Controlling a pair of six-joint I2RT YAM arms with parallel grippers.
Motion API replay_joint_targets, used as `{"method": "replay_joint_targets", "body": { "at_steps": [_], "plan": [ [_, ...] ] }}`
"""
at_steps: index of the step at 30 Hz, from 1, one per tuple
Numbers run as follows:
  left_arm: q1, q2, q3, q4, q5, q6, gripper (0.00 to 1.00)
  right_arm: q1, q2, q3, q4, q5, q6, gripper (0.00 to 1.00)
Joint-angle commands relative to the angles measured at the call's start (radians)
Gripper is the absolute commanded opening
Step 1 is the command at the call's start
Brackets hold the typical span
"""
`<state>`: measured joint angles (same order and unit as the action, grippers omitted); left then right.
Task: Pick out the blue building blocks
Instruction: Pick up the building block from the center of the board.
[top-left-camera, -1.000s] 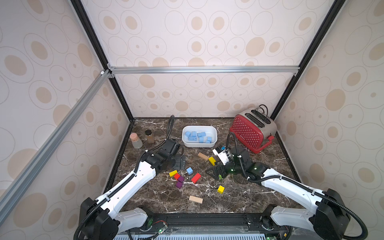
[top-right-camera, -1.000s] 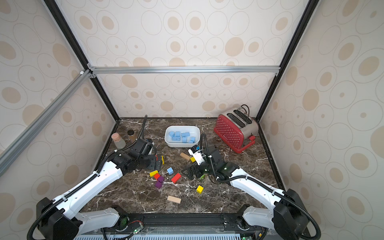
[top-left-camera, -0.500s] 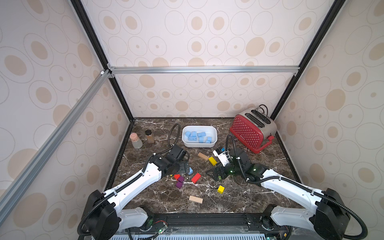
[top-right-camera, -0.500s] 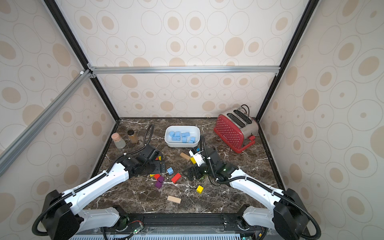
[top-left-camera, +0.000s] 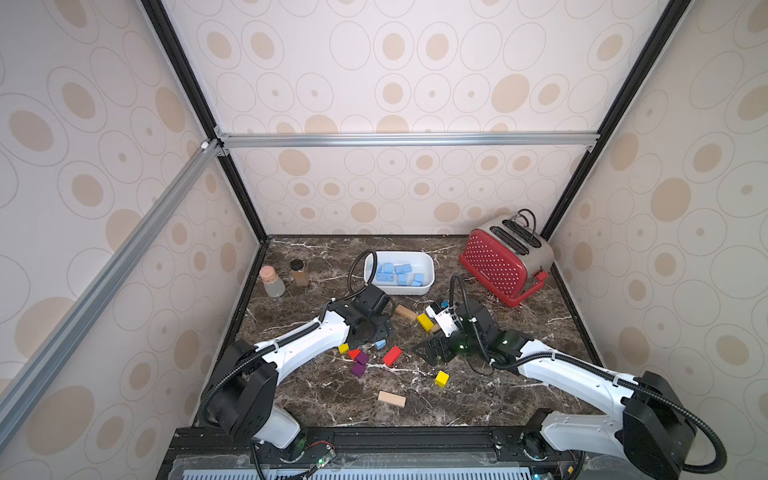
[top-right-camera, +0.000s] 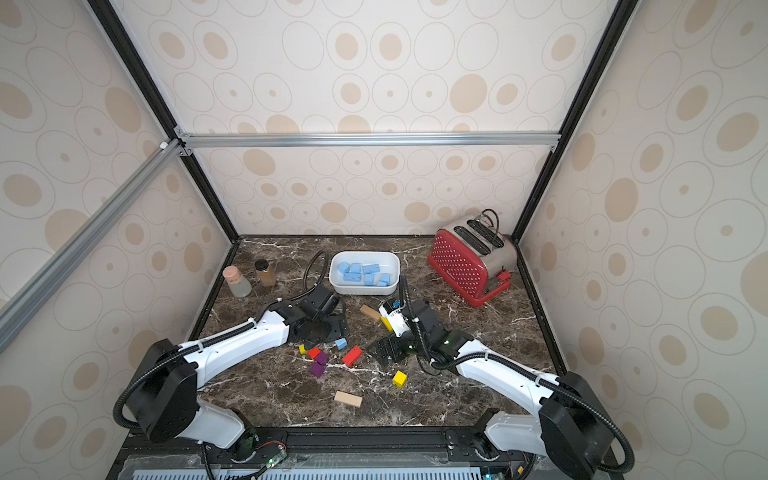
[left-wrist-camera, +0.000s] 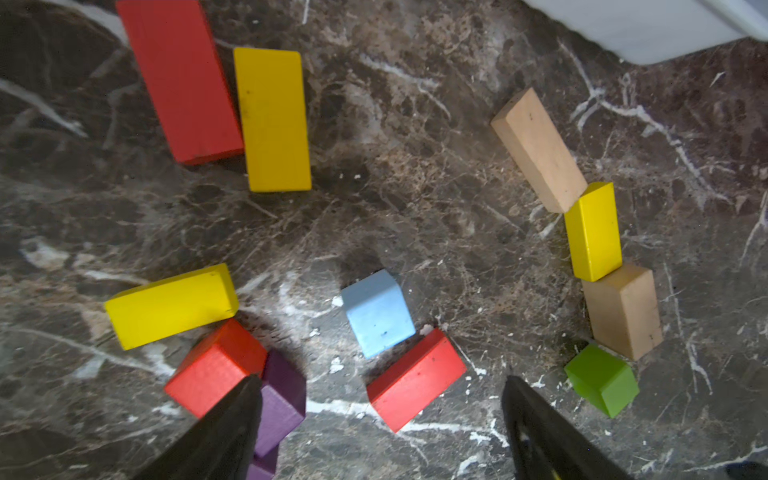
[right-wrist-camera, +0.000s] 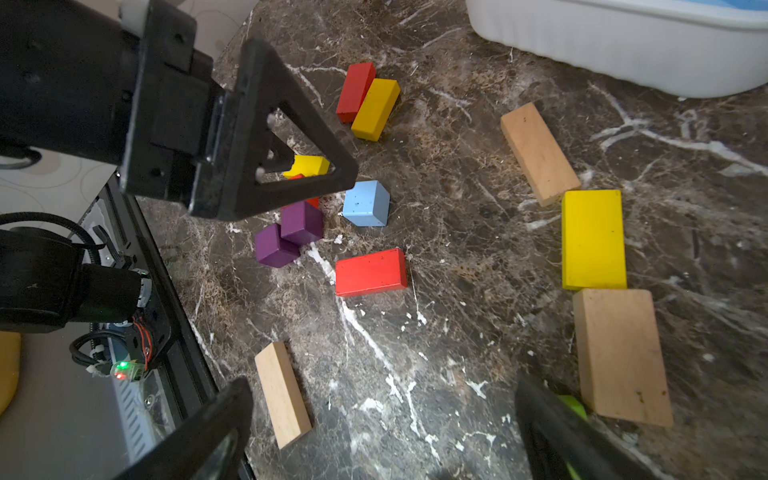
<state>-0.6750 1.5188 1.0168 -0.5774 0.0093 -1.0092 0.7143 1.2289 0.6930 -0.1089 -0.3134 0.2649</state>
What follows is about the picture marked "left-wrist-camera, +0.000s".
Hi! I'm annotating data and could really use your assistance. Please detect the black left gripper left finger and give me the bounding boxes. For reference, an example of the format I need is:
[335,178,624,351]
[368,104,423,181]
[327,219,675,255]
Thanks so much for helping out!
[135,374,262,479]

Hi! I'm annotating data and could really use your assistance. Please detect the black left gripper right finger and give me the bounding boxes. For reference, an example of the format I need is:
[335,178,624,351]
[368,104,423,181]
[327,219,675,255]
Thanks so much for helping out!
[501,375,630,479]

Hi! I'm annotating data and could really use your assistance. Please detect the blue cube cluster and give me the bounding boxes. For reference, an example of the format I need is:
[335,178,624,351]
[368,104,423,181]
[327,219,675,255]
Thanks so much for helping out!
[341,270,415,359]

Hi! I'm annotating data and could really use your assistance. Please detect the purple block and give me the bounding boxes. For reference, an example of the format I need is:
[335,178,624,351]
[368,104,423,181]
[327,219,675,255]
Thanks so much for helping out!
[246,350,307,479]

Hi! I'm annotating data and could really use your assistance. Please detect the green cube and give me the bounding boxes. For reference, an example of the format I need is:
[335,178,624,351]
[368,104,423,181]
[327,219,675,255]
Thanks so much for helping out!
[565,344,639,418]

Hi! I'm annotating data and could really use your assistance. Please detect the small red cube left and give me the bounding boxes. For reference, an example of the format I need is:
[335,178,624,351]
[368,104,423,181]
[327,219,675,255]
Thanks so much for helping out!
[164,319,267,418]

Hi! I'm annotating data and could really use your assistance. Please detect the yellow cube left cluster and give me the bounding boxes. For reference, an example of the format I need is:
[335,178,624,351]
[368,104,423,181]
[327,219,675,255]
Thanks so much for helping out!
[105,264,239,350]

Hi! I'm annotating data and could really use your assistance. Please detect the natural wood block middle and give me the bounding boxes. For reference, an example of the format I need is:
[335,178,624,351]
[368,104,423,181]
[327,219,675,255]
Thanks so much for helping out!
[582,264,663,361]

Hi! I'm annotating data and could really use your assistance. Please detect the natural wood block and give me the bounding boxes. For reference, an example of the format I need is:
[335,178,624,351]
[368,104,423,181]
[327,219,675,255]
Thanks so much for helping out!
[582,264,663,361]
[491,88,587,214]

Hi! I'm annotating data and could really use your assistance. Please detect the long red block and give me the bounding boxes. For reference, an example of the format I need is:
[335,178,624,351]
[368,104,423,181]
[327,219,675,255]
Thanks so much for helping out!
[367,329,466,433]

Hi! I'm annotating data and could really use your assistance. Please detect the yellow block centre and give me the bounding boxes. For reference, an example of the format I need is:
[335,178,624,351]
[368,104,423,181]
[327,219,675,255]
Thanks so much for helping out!
[565,182,623,282]

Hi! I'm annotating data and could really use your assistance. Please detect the natural wood block rear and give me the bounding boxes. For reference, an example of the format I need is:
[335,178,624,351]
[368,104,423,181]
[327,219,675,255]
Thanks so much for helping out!
[491,88,587,214]

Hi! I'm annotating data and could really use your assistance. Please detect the yellow flat block left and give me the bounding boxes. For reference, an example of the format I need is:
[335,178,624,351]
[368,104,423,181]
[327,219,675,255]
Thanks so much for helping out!
[233,47,312,193]

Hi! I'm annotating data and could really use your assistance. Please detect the red flat block left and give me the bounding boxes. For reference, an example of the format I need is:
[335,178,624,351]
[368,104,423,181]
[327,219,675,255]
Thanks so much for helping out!
[116,0,244,165]

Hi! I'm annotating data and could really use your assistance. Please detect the white plastic tub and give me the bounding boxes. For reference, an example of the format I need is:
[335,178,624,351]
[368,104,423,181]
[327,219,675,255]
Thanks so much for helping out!
[526,0,767,65]

